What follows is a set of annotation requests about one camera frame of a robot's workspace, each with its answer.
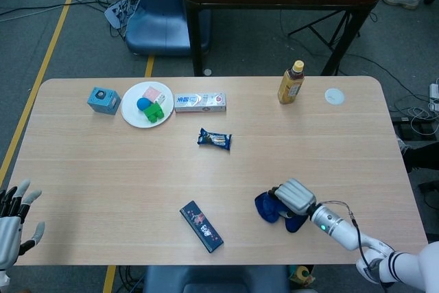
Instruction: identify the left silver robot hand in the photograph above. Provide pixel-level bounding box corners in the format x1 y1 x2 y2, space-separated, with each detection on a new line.
0 178 46 270

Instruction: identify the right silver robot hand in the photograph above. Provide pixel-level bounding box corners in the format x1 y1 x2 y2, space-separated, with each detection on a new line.
268 178 317 218

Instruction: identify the blue cloth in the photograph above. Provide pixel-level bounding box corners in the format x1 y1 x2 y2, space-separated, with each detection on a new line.
254 191 309 233

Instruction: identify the dark patterned long box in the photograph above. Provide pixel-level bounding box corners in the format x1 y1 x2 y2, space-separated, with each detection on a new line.
179 200 224 254

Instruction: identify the blue cookie snack packet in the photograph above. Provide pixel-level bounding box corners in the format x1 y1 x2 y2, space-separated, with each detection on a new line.
197 128 233 152

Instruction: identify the white round table grommet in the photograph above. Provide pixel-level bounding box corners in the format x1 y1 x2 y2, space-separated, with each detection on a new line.
324 87 346 106

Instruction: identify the yellow tea bottle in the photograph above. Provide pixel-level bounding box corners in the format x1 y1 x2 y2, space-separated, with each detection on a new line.
277 60 305 105

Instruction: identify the blue robot body base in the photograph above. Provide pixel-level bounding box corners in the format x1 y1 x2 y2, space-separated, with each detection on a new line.
142 265 291 293

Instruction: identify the black pedal box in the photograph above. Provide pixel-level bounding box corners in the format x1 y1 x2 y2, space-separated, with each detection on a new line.
394 117 436 143

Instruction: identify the toothpaste box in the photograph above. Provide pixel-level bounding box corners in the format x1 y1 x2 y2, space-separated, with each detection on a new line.
174 92 227 113

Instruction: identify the light blue cube box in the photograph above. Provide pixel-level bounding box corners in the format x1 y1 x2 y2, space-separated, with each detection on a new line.
86 87 121 116

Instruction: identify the green toy block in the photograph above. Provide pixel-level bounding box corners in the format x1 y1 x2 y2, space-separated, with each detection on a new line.
143 102 165 124

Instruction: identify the black tripod stand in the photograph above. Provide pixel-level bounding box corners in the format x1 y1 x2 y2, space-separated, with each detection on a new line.
287 10 361 51

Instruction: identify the white power strip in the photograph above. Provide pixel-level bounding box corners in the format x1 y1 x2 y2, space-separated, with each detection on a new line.
429 82 439 113

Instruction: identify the pink white small box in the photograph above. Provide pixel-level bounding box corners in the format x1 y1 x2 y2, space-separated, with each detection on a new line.
142 86 168 105

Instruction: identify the white round plate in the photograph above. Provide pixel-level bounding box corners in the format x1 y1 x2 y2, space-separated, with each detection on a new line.
120 81 174 130

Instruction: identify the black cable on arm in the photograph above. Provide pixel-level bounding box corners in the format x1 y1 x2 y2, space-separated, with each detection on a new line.
315 199 387 293

